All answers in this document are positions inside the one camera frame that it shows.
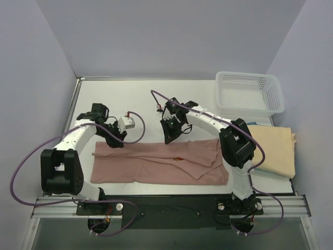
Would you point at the aluminium table edge rail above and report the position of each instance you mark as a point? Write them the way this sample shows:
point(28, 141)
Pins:
point(66, 121)

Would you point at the folded cream t shirt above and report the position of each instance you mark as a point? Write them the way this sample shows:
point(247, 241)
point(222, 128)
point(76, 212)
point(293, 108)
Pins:
point(278, 144)

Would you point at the pink graphic t shirt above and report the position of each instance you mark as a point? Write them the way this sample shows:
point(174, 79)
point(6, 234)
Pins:
point(178, 163)

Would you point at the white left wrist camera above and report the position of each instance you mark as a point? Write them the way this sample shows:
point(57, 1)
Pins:
point(126, 122)

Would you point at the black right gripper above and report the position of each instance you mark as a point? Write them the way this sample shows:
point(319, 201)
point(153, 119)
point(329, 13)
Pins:
point(171, 129)

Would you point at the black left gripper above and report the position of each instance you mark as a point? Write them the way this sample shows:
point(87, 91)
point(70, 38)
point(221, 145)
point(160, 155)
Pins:
point(114, 136)

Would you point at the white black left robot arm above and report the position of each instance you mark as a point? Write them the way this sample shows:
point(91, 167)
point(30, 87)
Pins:
point(61, 171)

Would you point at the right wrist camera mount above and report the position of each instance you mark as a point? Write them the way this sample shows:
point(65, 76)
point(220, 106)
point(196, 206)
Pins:
point(170, 106)

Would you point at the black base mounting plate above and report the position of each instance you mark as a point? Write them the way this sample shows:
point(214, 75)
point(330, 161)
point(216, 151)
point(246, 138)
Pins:
point(174, 211)

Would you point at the white perforated plastic basket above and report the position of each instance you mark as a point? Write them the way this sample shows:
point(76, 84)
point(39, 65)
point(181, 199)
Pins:
point(248, 94)

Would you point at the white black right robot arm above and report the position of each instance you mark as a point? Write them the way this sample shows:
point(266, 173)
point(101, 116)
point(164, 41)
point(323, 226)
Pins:
point(233, 135)

